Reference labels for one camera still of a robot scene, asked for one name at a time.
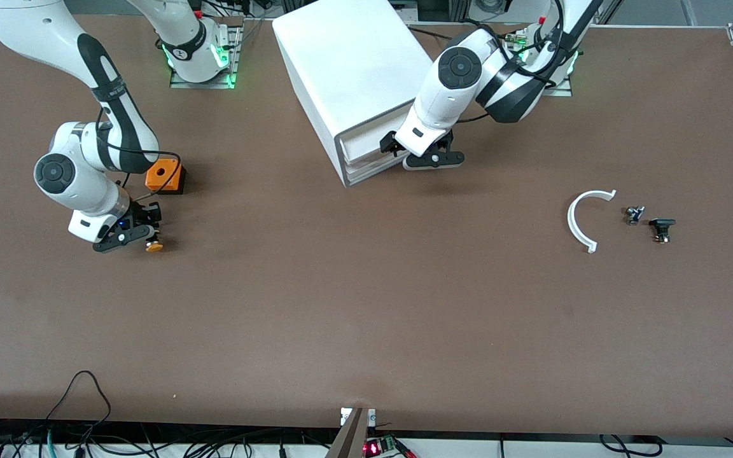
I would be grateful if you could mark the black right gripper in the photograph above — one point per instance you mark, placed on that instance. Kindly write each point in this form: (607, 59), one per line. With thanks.
(148, 214)

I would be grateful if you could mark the orange push button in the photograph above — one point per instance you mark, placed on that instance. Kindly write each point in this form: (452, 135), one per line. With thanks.
(154, 247)

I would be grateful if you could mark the tall white plastic drawer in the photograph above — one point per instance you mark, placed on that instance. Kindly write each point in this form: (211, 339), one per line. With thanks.
(366, 137)

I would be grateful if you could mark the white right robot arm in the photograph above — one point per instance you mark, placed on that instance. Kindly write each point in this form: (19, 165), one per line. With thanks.
(80, 184)

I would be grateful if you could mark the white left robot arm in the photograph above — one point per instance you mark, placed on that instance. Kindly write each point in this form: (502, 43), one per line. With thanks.
(443, 102)

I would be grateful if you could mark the white plastic drawer cabinet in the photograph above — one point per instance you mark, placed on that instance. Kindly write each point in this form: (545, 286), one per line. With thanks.
(341, 63)

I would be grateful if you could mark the white semicircular pipe clamp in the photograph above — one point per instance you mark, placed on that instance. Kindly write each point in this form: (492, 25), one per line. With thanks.
(571, 222)

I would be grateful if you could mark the small chrome metal fitting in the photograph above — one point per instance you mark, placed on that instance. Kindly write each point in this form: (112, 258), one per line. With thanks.
(634, 215)

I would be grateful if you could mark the circuit board with red display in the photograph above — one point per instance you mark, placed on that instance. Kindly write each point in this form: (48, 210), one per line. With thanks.
(373, 448)

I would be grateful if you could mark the orange button enclosure box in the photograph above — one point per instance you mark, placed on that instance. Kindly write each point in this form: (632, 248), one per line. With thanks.
(172, 178)

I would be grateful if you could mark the black switch component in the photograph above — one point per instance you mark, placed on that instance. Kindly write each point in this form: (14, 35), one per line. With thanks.
(662, 223)

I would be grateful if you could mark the aluminium profile post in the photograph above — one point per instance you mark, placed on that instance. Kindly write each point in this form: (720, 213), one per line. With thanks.
(354, 439)

